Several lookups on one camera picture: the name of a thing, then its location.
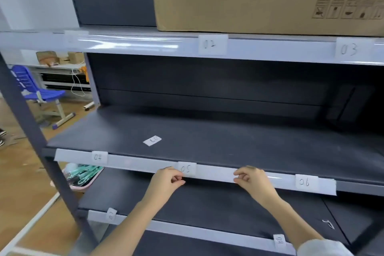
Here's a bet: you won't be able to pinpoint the person's left hand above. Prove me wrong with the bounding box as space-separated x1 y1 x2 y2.
142 166 187 207

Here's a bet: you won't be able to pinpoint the person's right hand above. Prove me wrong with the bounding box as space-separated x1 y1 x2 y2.
233 165 281 206

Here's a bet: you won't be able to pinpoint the long white shelf label strip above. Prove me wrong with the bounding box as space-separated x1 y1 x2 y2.
54 148 338 196

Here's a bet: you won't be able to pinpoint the person's left forearm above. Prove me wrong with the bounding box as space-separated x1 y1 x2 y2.
89 200 168 256

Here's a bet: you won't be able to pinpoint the person's right forearm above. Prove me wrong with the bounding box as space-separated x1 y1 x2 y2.
259 194 326 250

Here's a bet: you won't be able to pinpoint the white paper label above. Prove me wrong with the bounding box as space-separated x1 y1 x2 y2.
295 174 319 193
91 151 109 166
178 161 197 178
335 37 376 59
143 135 163 147
105 207 118 223
273 234 286 250
198 34 229 56

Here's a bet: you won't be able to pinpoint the short white shelf label strip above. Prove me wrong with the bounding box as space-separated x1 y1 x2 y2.
87 209 296 255

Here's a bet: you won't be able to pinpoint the dark grey metal shelf rack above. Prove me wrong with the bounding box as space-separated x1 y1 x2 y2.
0 0 384 256

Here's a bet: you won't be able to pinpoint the pink plastic tray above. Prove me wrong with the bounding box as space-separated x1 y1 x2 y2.
61 163 105 191

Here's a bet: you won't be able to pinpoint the light grey sleeve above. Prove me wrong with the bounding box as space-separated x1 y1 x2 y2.
295 238 355 256

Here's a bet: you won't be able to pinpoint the glossy clear shelf label strip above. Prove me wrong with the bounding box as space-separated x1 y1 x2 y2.
64 31 384 66

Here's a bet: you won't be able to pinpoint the blue plastic chair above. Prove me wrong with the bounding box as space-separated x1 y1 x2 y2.
10 65 76 130

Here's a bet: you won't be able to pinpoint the small brown cardboard box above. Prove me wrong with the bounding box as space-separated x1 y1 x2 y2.
67 51 85 64
36 51 59 66

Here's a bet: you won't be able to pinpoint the green handled tools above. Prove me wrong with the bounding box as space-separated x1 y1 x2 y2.
66 165 103 186

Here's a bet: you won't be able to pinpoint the white cable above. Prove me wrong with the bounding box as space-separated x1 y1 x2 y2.
70 68 86 97

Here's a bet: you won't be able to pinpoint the white floor rail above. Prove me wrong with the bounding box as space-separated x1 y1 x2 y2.
0 192 61 256

